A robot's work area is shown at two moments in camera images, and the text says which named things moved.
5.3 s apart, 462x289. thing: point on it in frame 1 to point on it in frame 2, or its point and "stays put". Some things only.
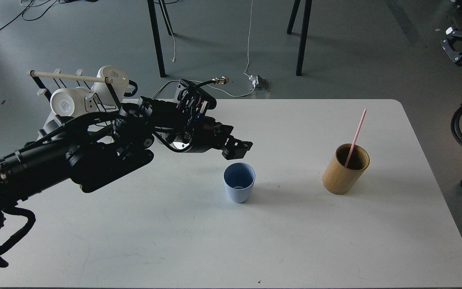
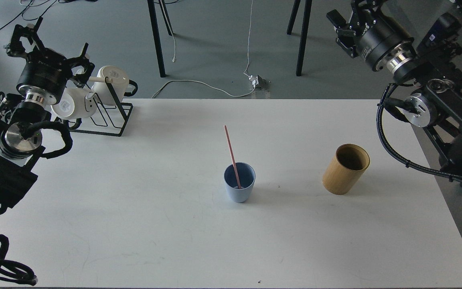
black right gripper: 457,56 to 385,44
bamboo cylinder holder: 338,180 stays put
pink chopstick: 355,139 to 233,157
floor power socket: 259,83 stays put
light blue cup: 239,178 stays put
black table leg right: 303,32 stays put
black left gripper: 194,131 to 45,75
